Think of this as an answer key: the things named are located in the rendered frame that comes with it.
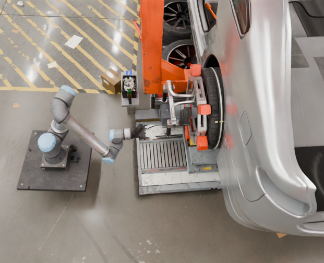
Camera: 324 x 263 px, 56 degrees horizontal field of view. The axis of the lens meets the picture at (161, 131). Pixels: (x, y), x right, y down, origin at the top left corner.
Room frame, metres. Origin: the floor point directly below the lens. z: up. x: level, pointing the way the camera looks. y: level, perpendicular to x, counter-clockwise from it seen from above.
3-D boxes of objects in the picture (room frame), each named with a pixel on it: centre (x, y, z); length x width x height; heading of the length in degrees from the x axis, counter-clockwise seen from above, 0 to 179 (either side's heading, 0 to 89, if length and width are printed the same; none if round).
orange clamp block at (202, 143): (1.14, -0.31, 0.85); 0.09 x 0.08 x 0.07; 8
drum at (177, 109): (1.44, -0.19, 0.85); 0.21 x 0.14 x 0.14; 98
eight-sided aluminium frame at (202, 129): (1.45, -0.26, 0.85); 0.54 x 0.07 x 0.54; 8
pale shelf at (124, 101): (1.94, 0.35, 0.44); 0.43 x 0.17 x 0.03; 8
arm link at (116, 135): (1.19, 0.35, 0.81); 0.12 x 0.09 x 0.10; 98
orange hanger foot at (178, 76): (1.95, -0.21, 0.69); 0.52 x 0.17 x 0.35; 98
